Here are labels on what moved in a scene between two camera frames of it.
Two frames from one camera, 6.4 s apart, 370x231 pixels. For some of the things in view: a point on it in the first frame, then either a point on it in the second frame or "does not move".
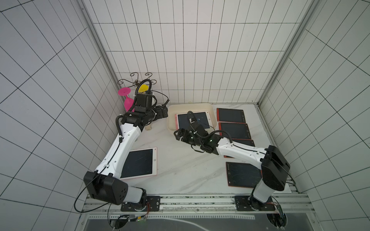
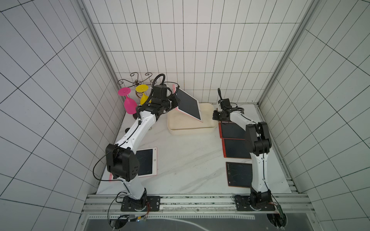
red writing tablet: (243, 174) does not move
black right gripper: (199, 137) to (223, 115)
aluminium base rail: (179, 205) does not move
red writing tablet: (237, 130) does not move
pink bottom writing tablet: (203, 118) to (189, 105)
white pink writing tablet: (139, 163) does not move
